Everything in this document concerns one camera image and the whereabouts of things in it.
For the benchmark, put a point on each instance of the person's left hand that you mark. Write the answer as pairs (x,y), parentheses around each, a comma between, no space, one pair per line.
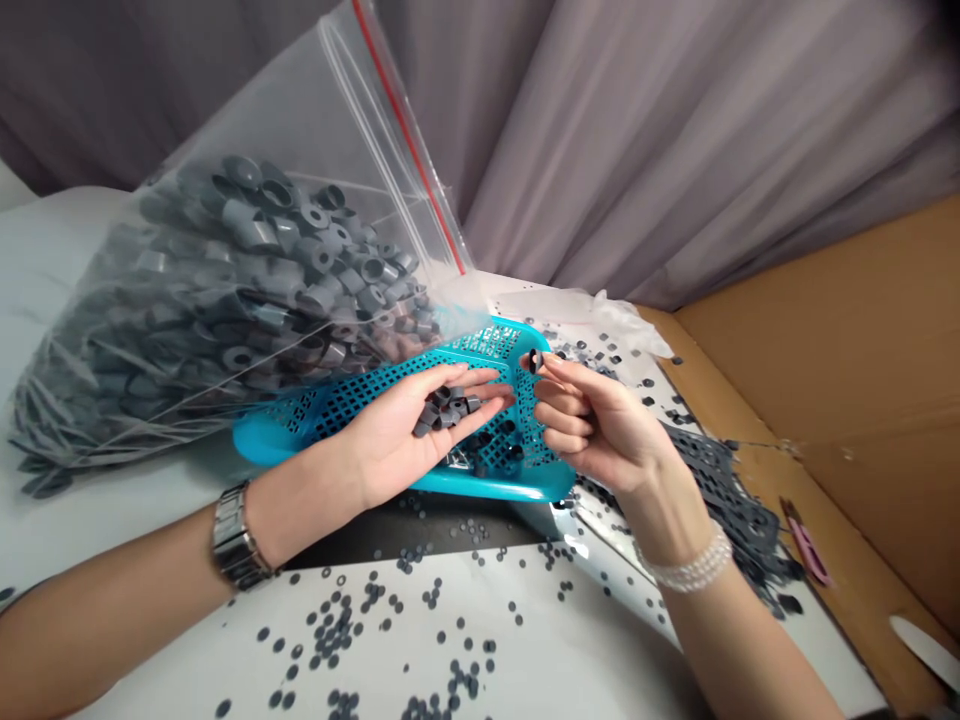
(382,450)

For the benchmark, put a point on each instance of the black flat sheet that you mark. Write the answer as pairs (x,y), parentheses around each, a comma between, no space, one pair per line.
(420,537)

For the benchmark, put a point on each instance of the clear zip bag of caps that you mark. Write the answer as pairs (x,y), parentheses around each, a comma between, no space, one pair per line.
(225,300)

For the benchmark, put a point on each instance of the crumpled clear plastic bag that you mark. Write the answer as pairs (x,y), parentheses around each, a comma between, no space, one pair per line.
(630,319)

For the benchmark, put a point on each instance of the handful of grey rubber caps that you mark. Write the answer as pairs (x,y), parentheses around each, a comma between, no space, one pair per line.
(444,411)

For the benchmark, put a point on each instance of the teal plastic mesh basket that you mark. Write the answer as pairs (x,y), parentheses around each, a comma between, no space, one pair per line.
(495,489)

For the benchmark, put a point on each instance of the brown cardboard box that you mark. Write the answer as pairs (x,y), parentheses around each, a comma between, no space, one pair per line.
(862,375)

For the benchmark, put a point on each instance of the pile of punched grey sheets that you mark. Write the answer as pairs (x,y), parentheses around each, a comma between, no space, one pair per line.
(720,480)

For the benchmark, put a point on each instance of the loose grey caps in basket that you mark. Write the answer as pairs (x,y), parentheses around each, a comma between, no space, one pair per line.
(487,450)

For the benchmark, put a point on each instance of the person's right hand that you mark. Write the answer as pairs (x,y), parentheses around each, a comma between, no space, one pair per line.
(622,442)

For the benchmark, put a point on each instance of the scattered grey round discs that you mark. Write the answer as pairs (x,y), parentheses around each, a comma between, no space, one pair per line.
(352,630)

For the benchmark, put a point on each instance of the white oblong object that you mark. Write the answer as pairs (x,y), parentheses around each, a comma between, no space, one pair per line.
(921,651)

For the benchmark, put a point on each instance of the grey curtain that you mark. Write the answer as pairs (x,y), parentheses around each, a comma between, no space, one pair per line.
(675,112)

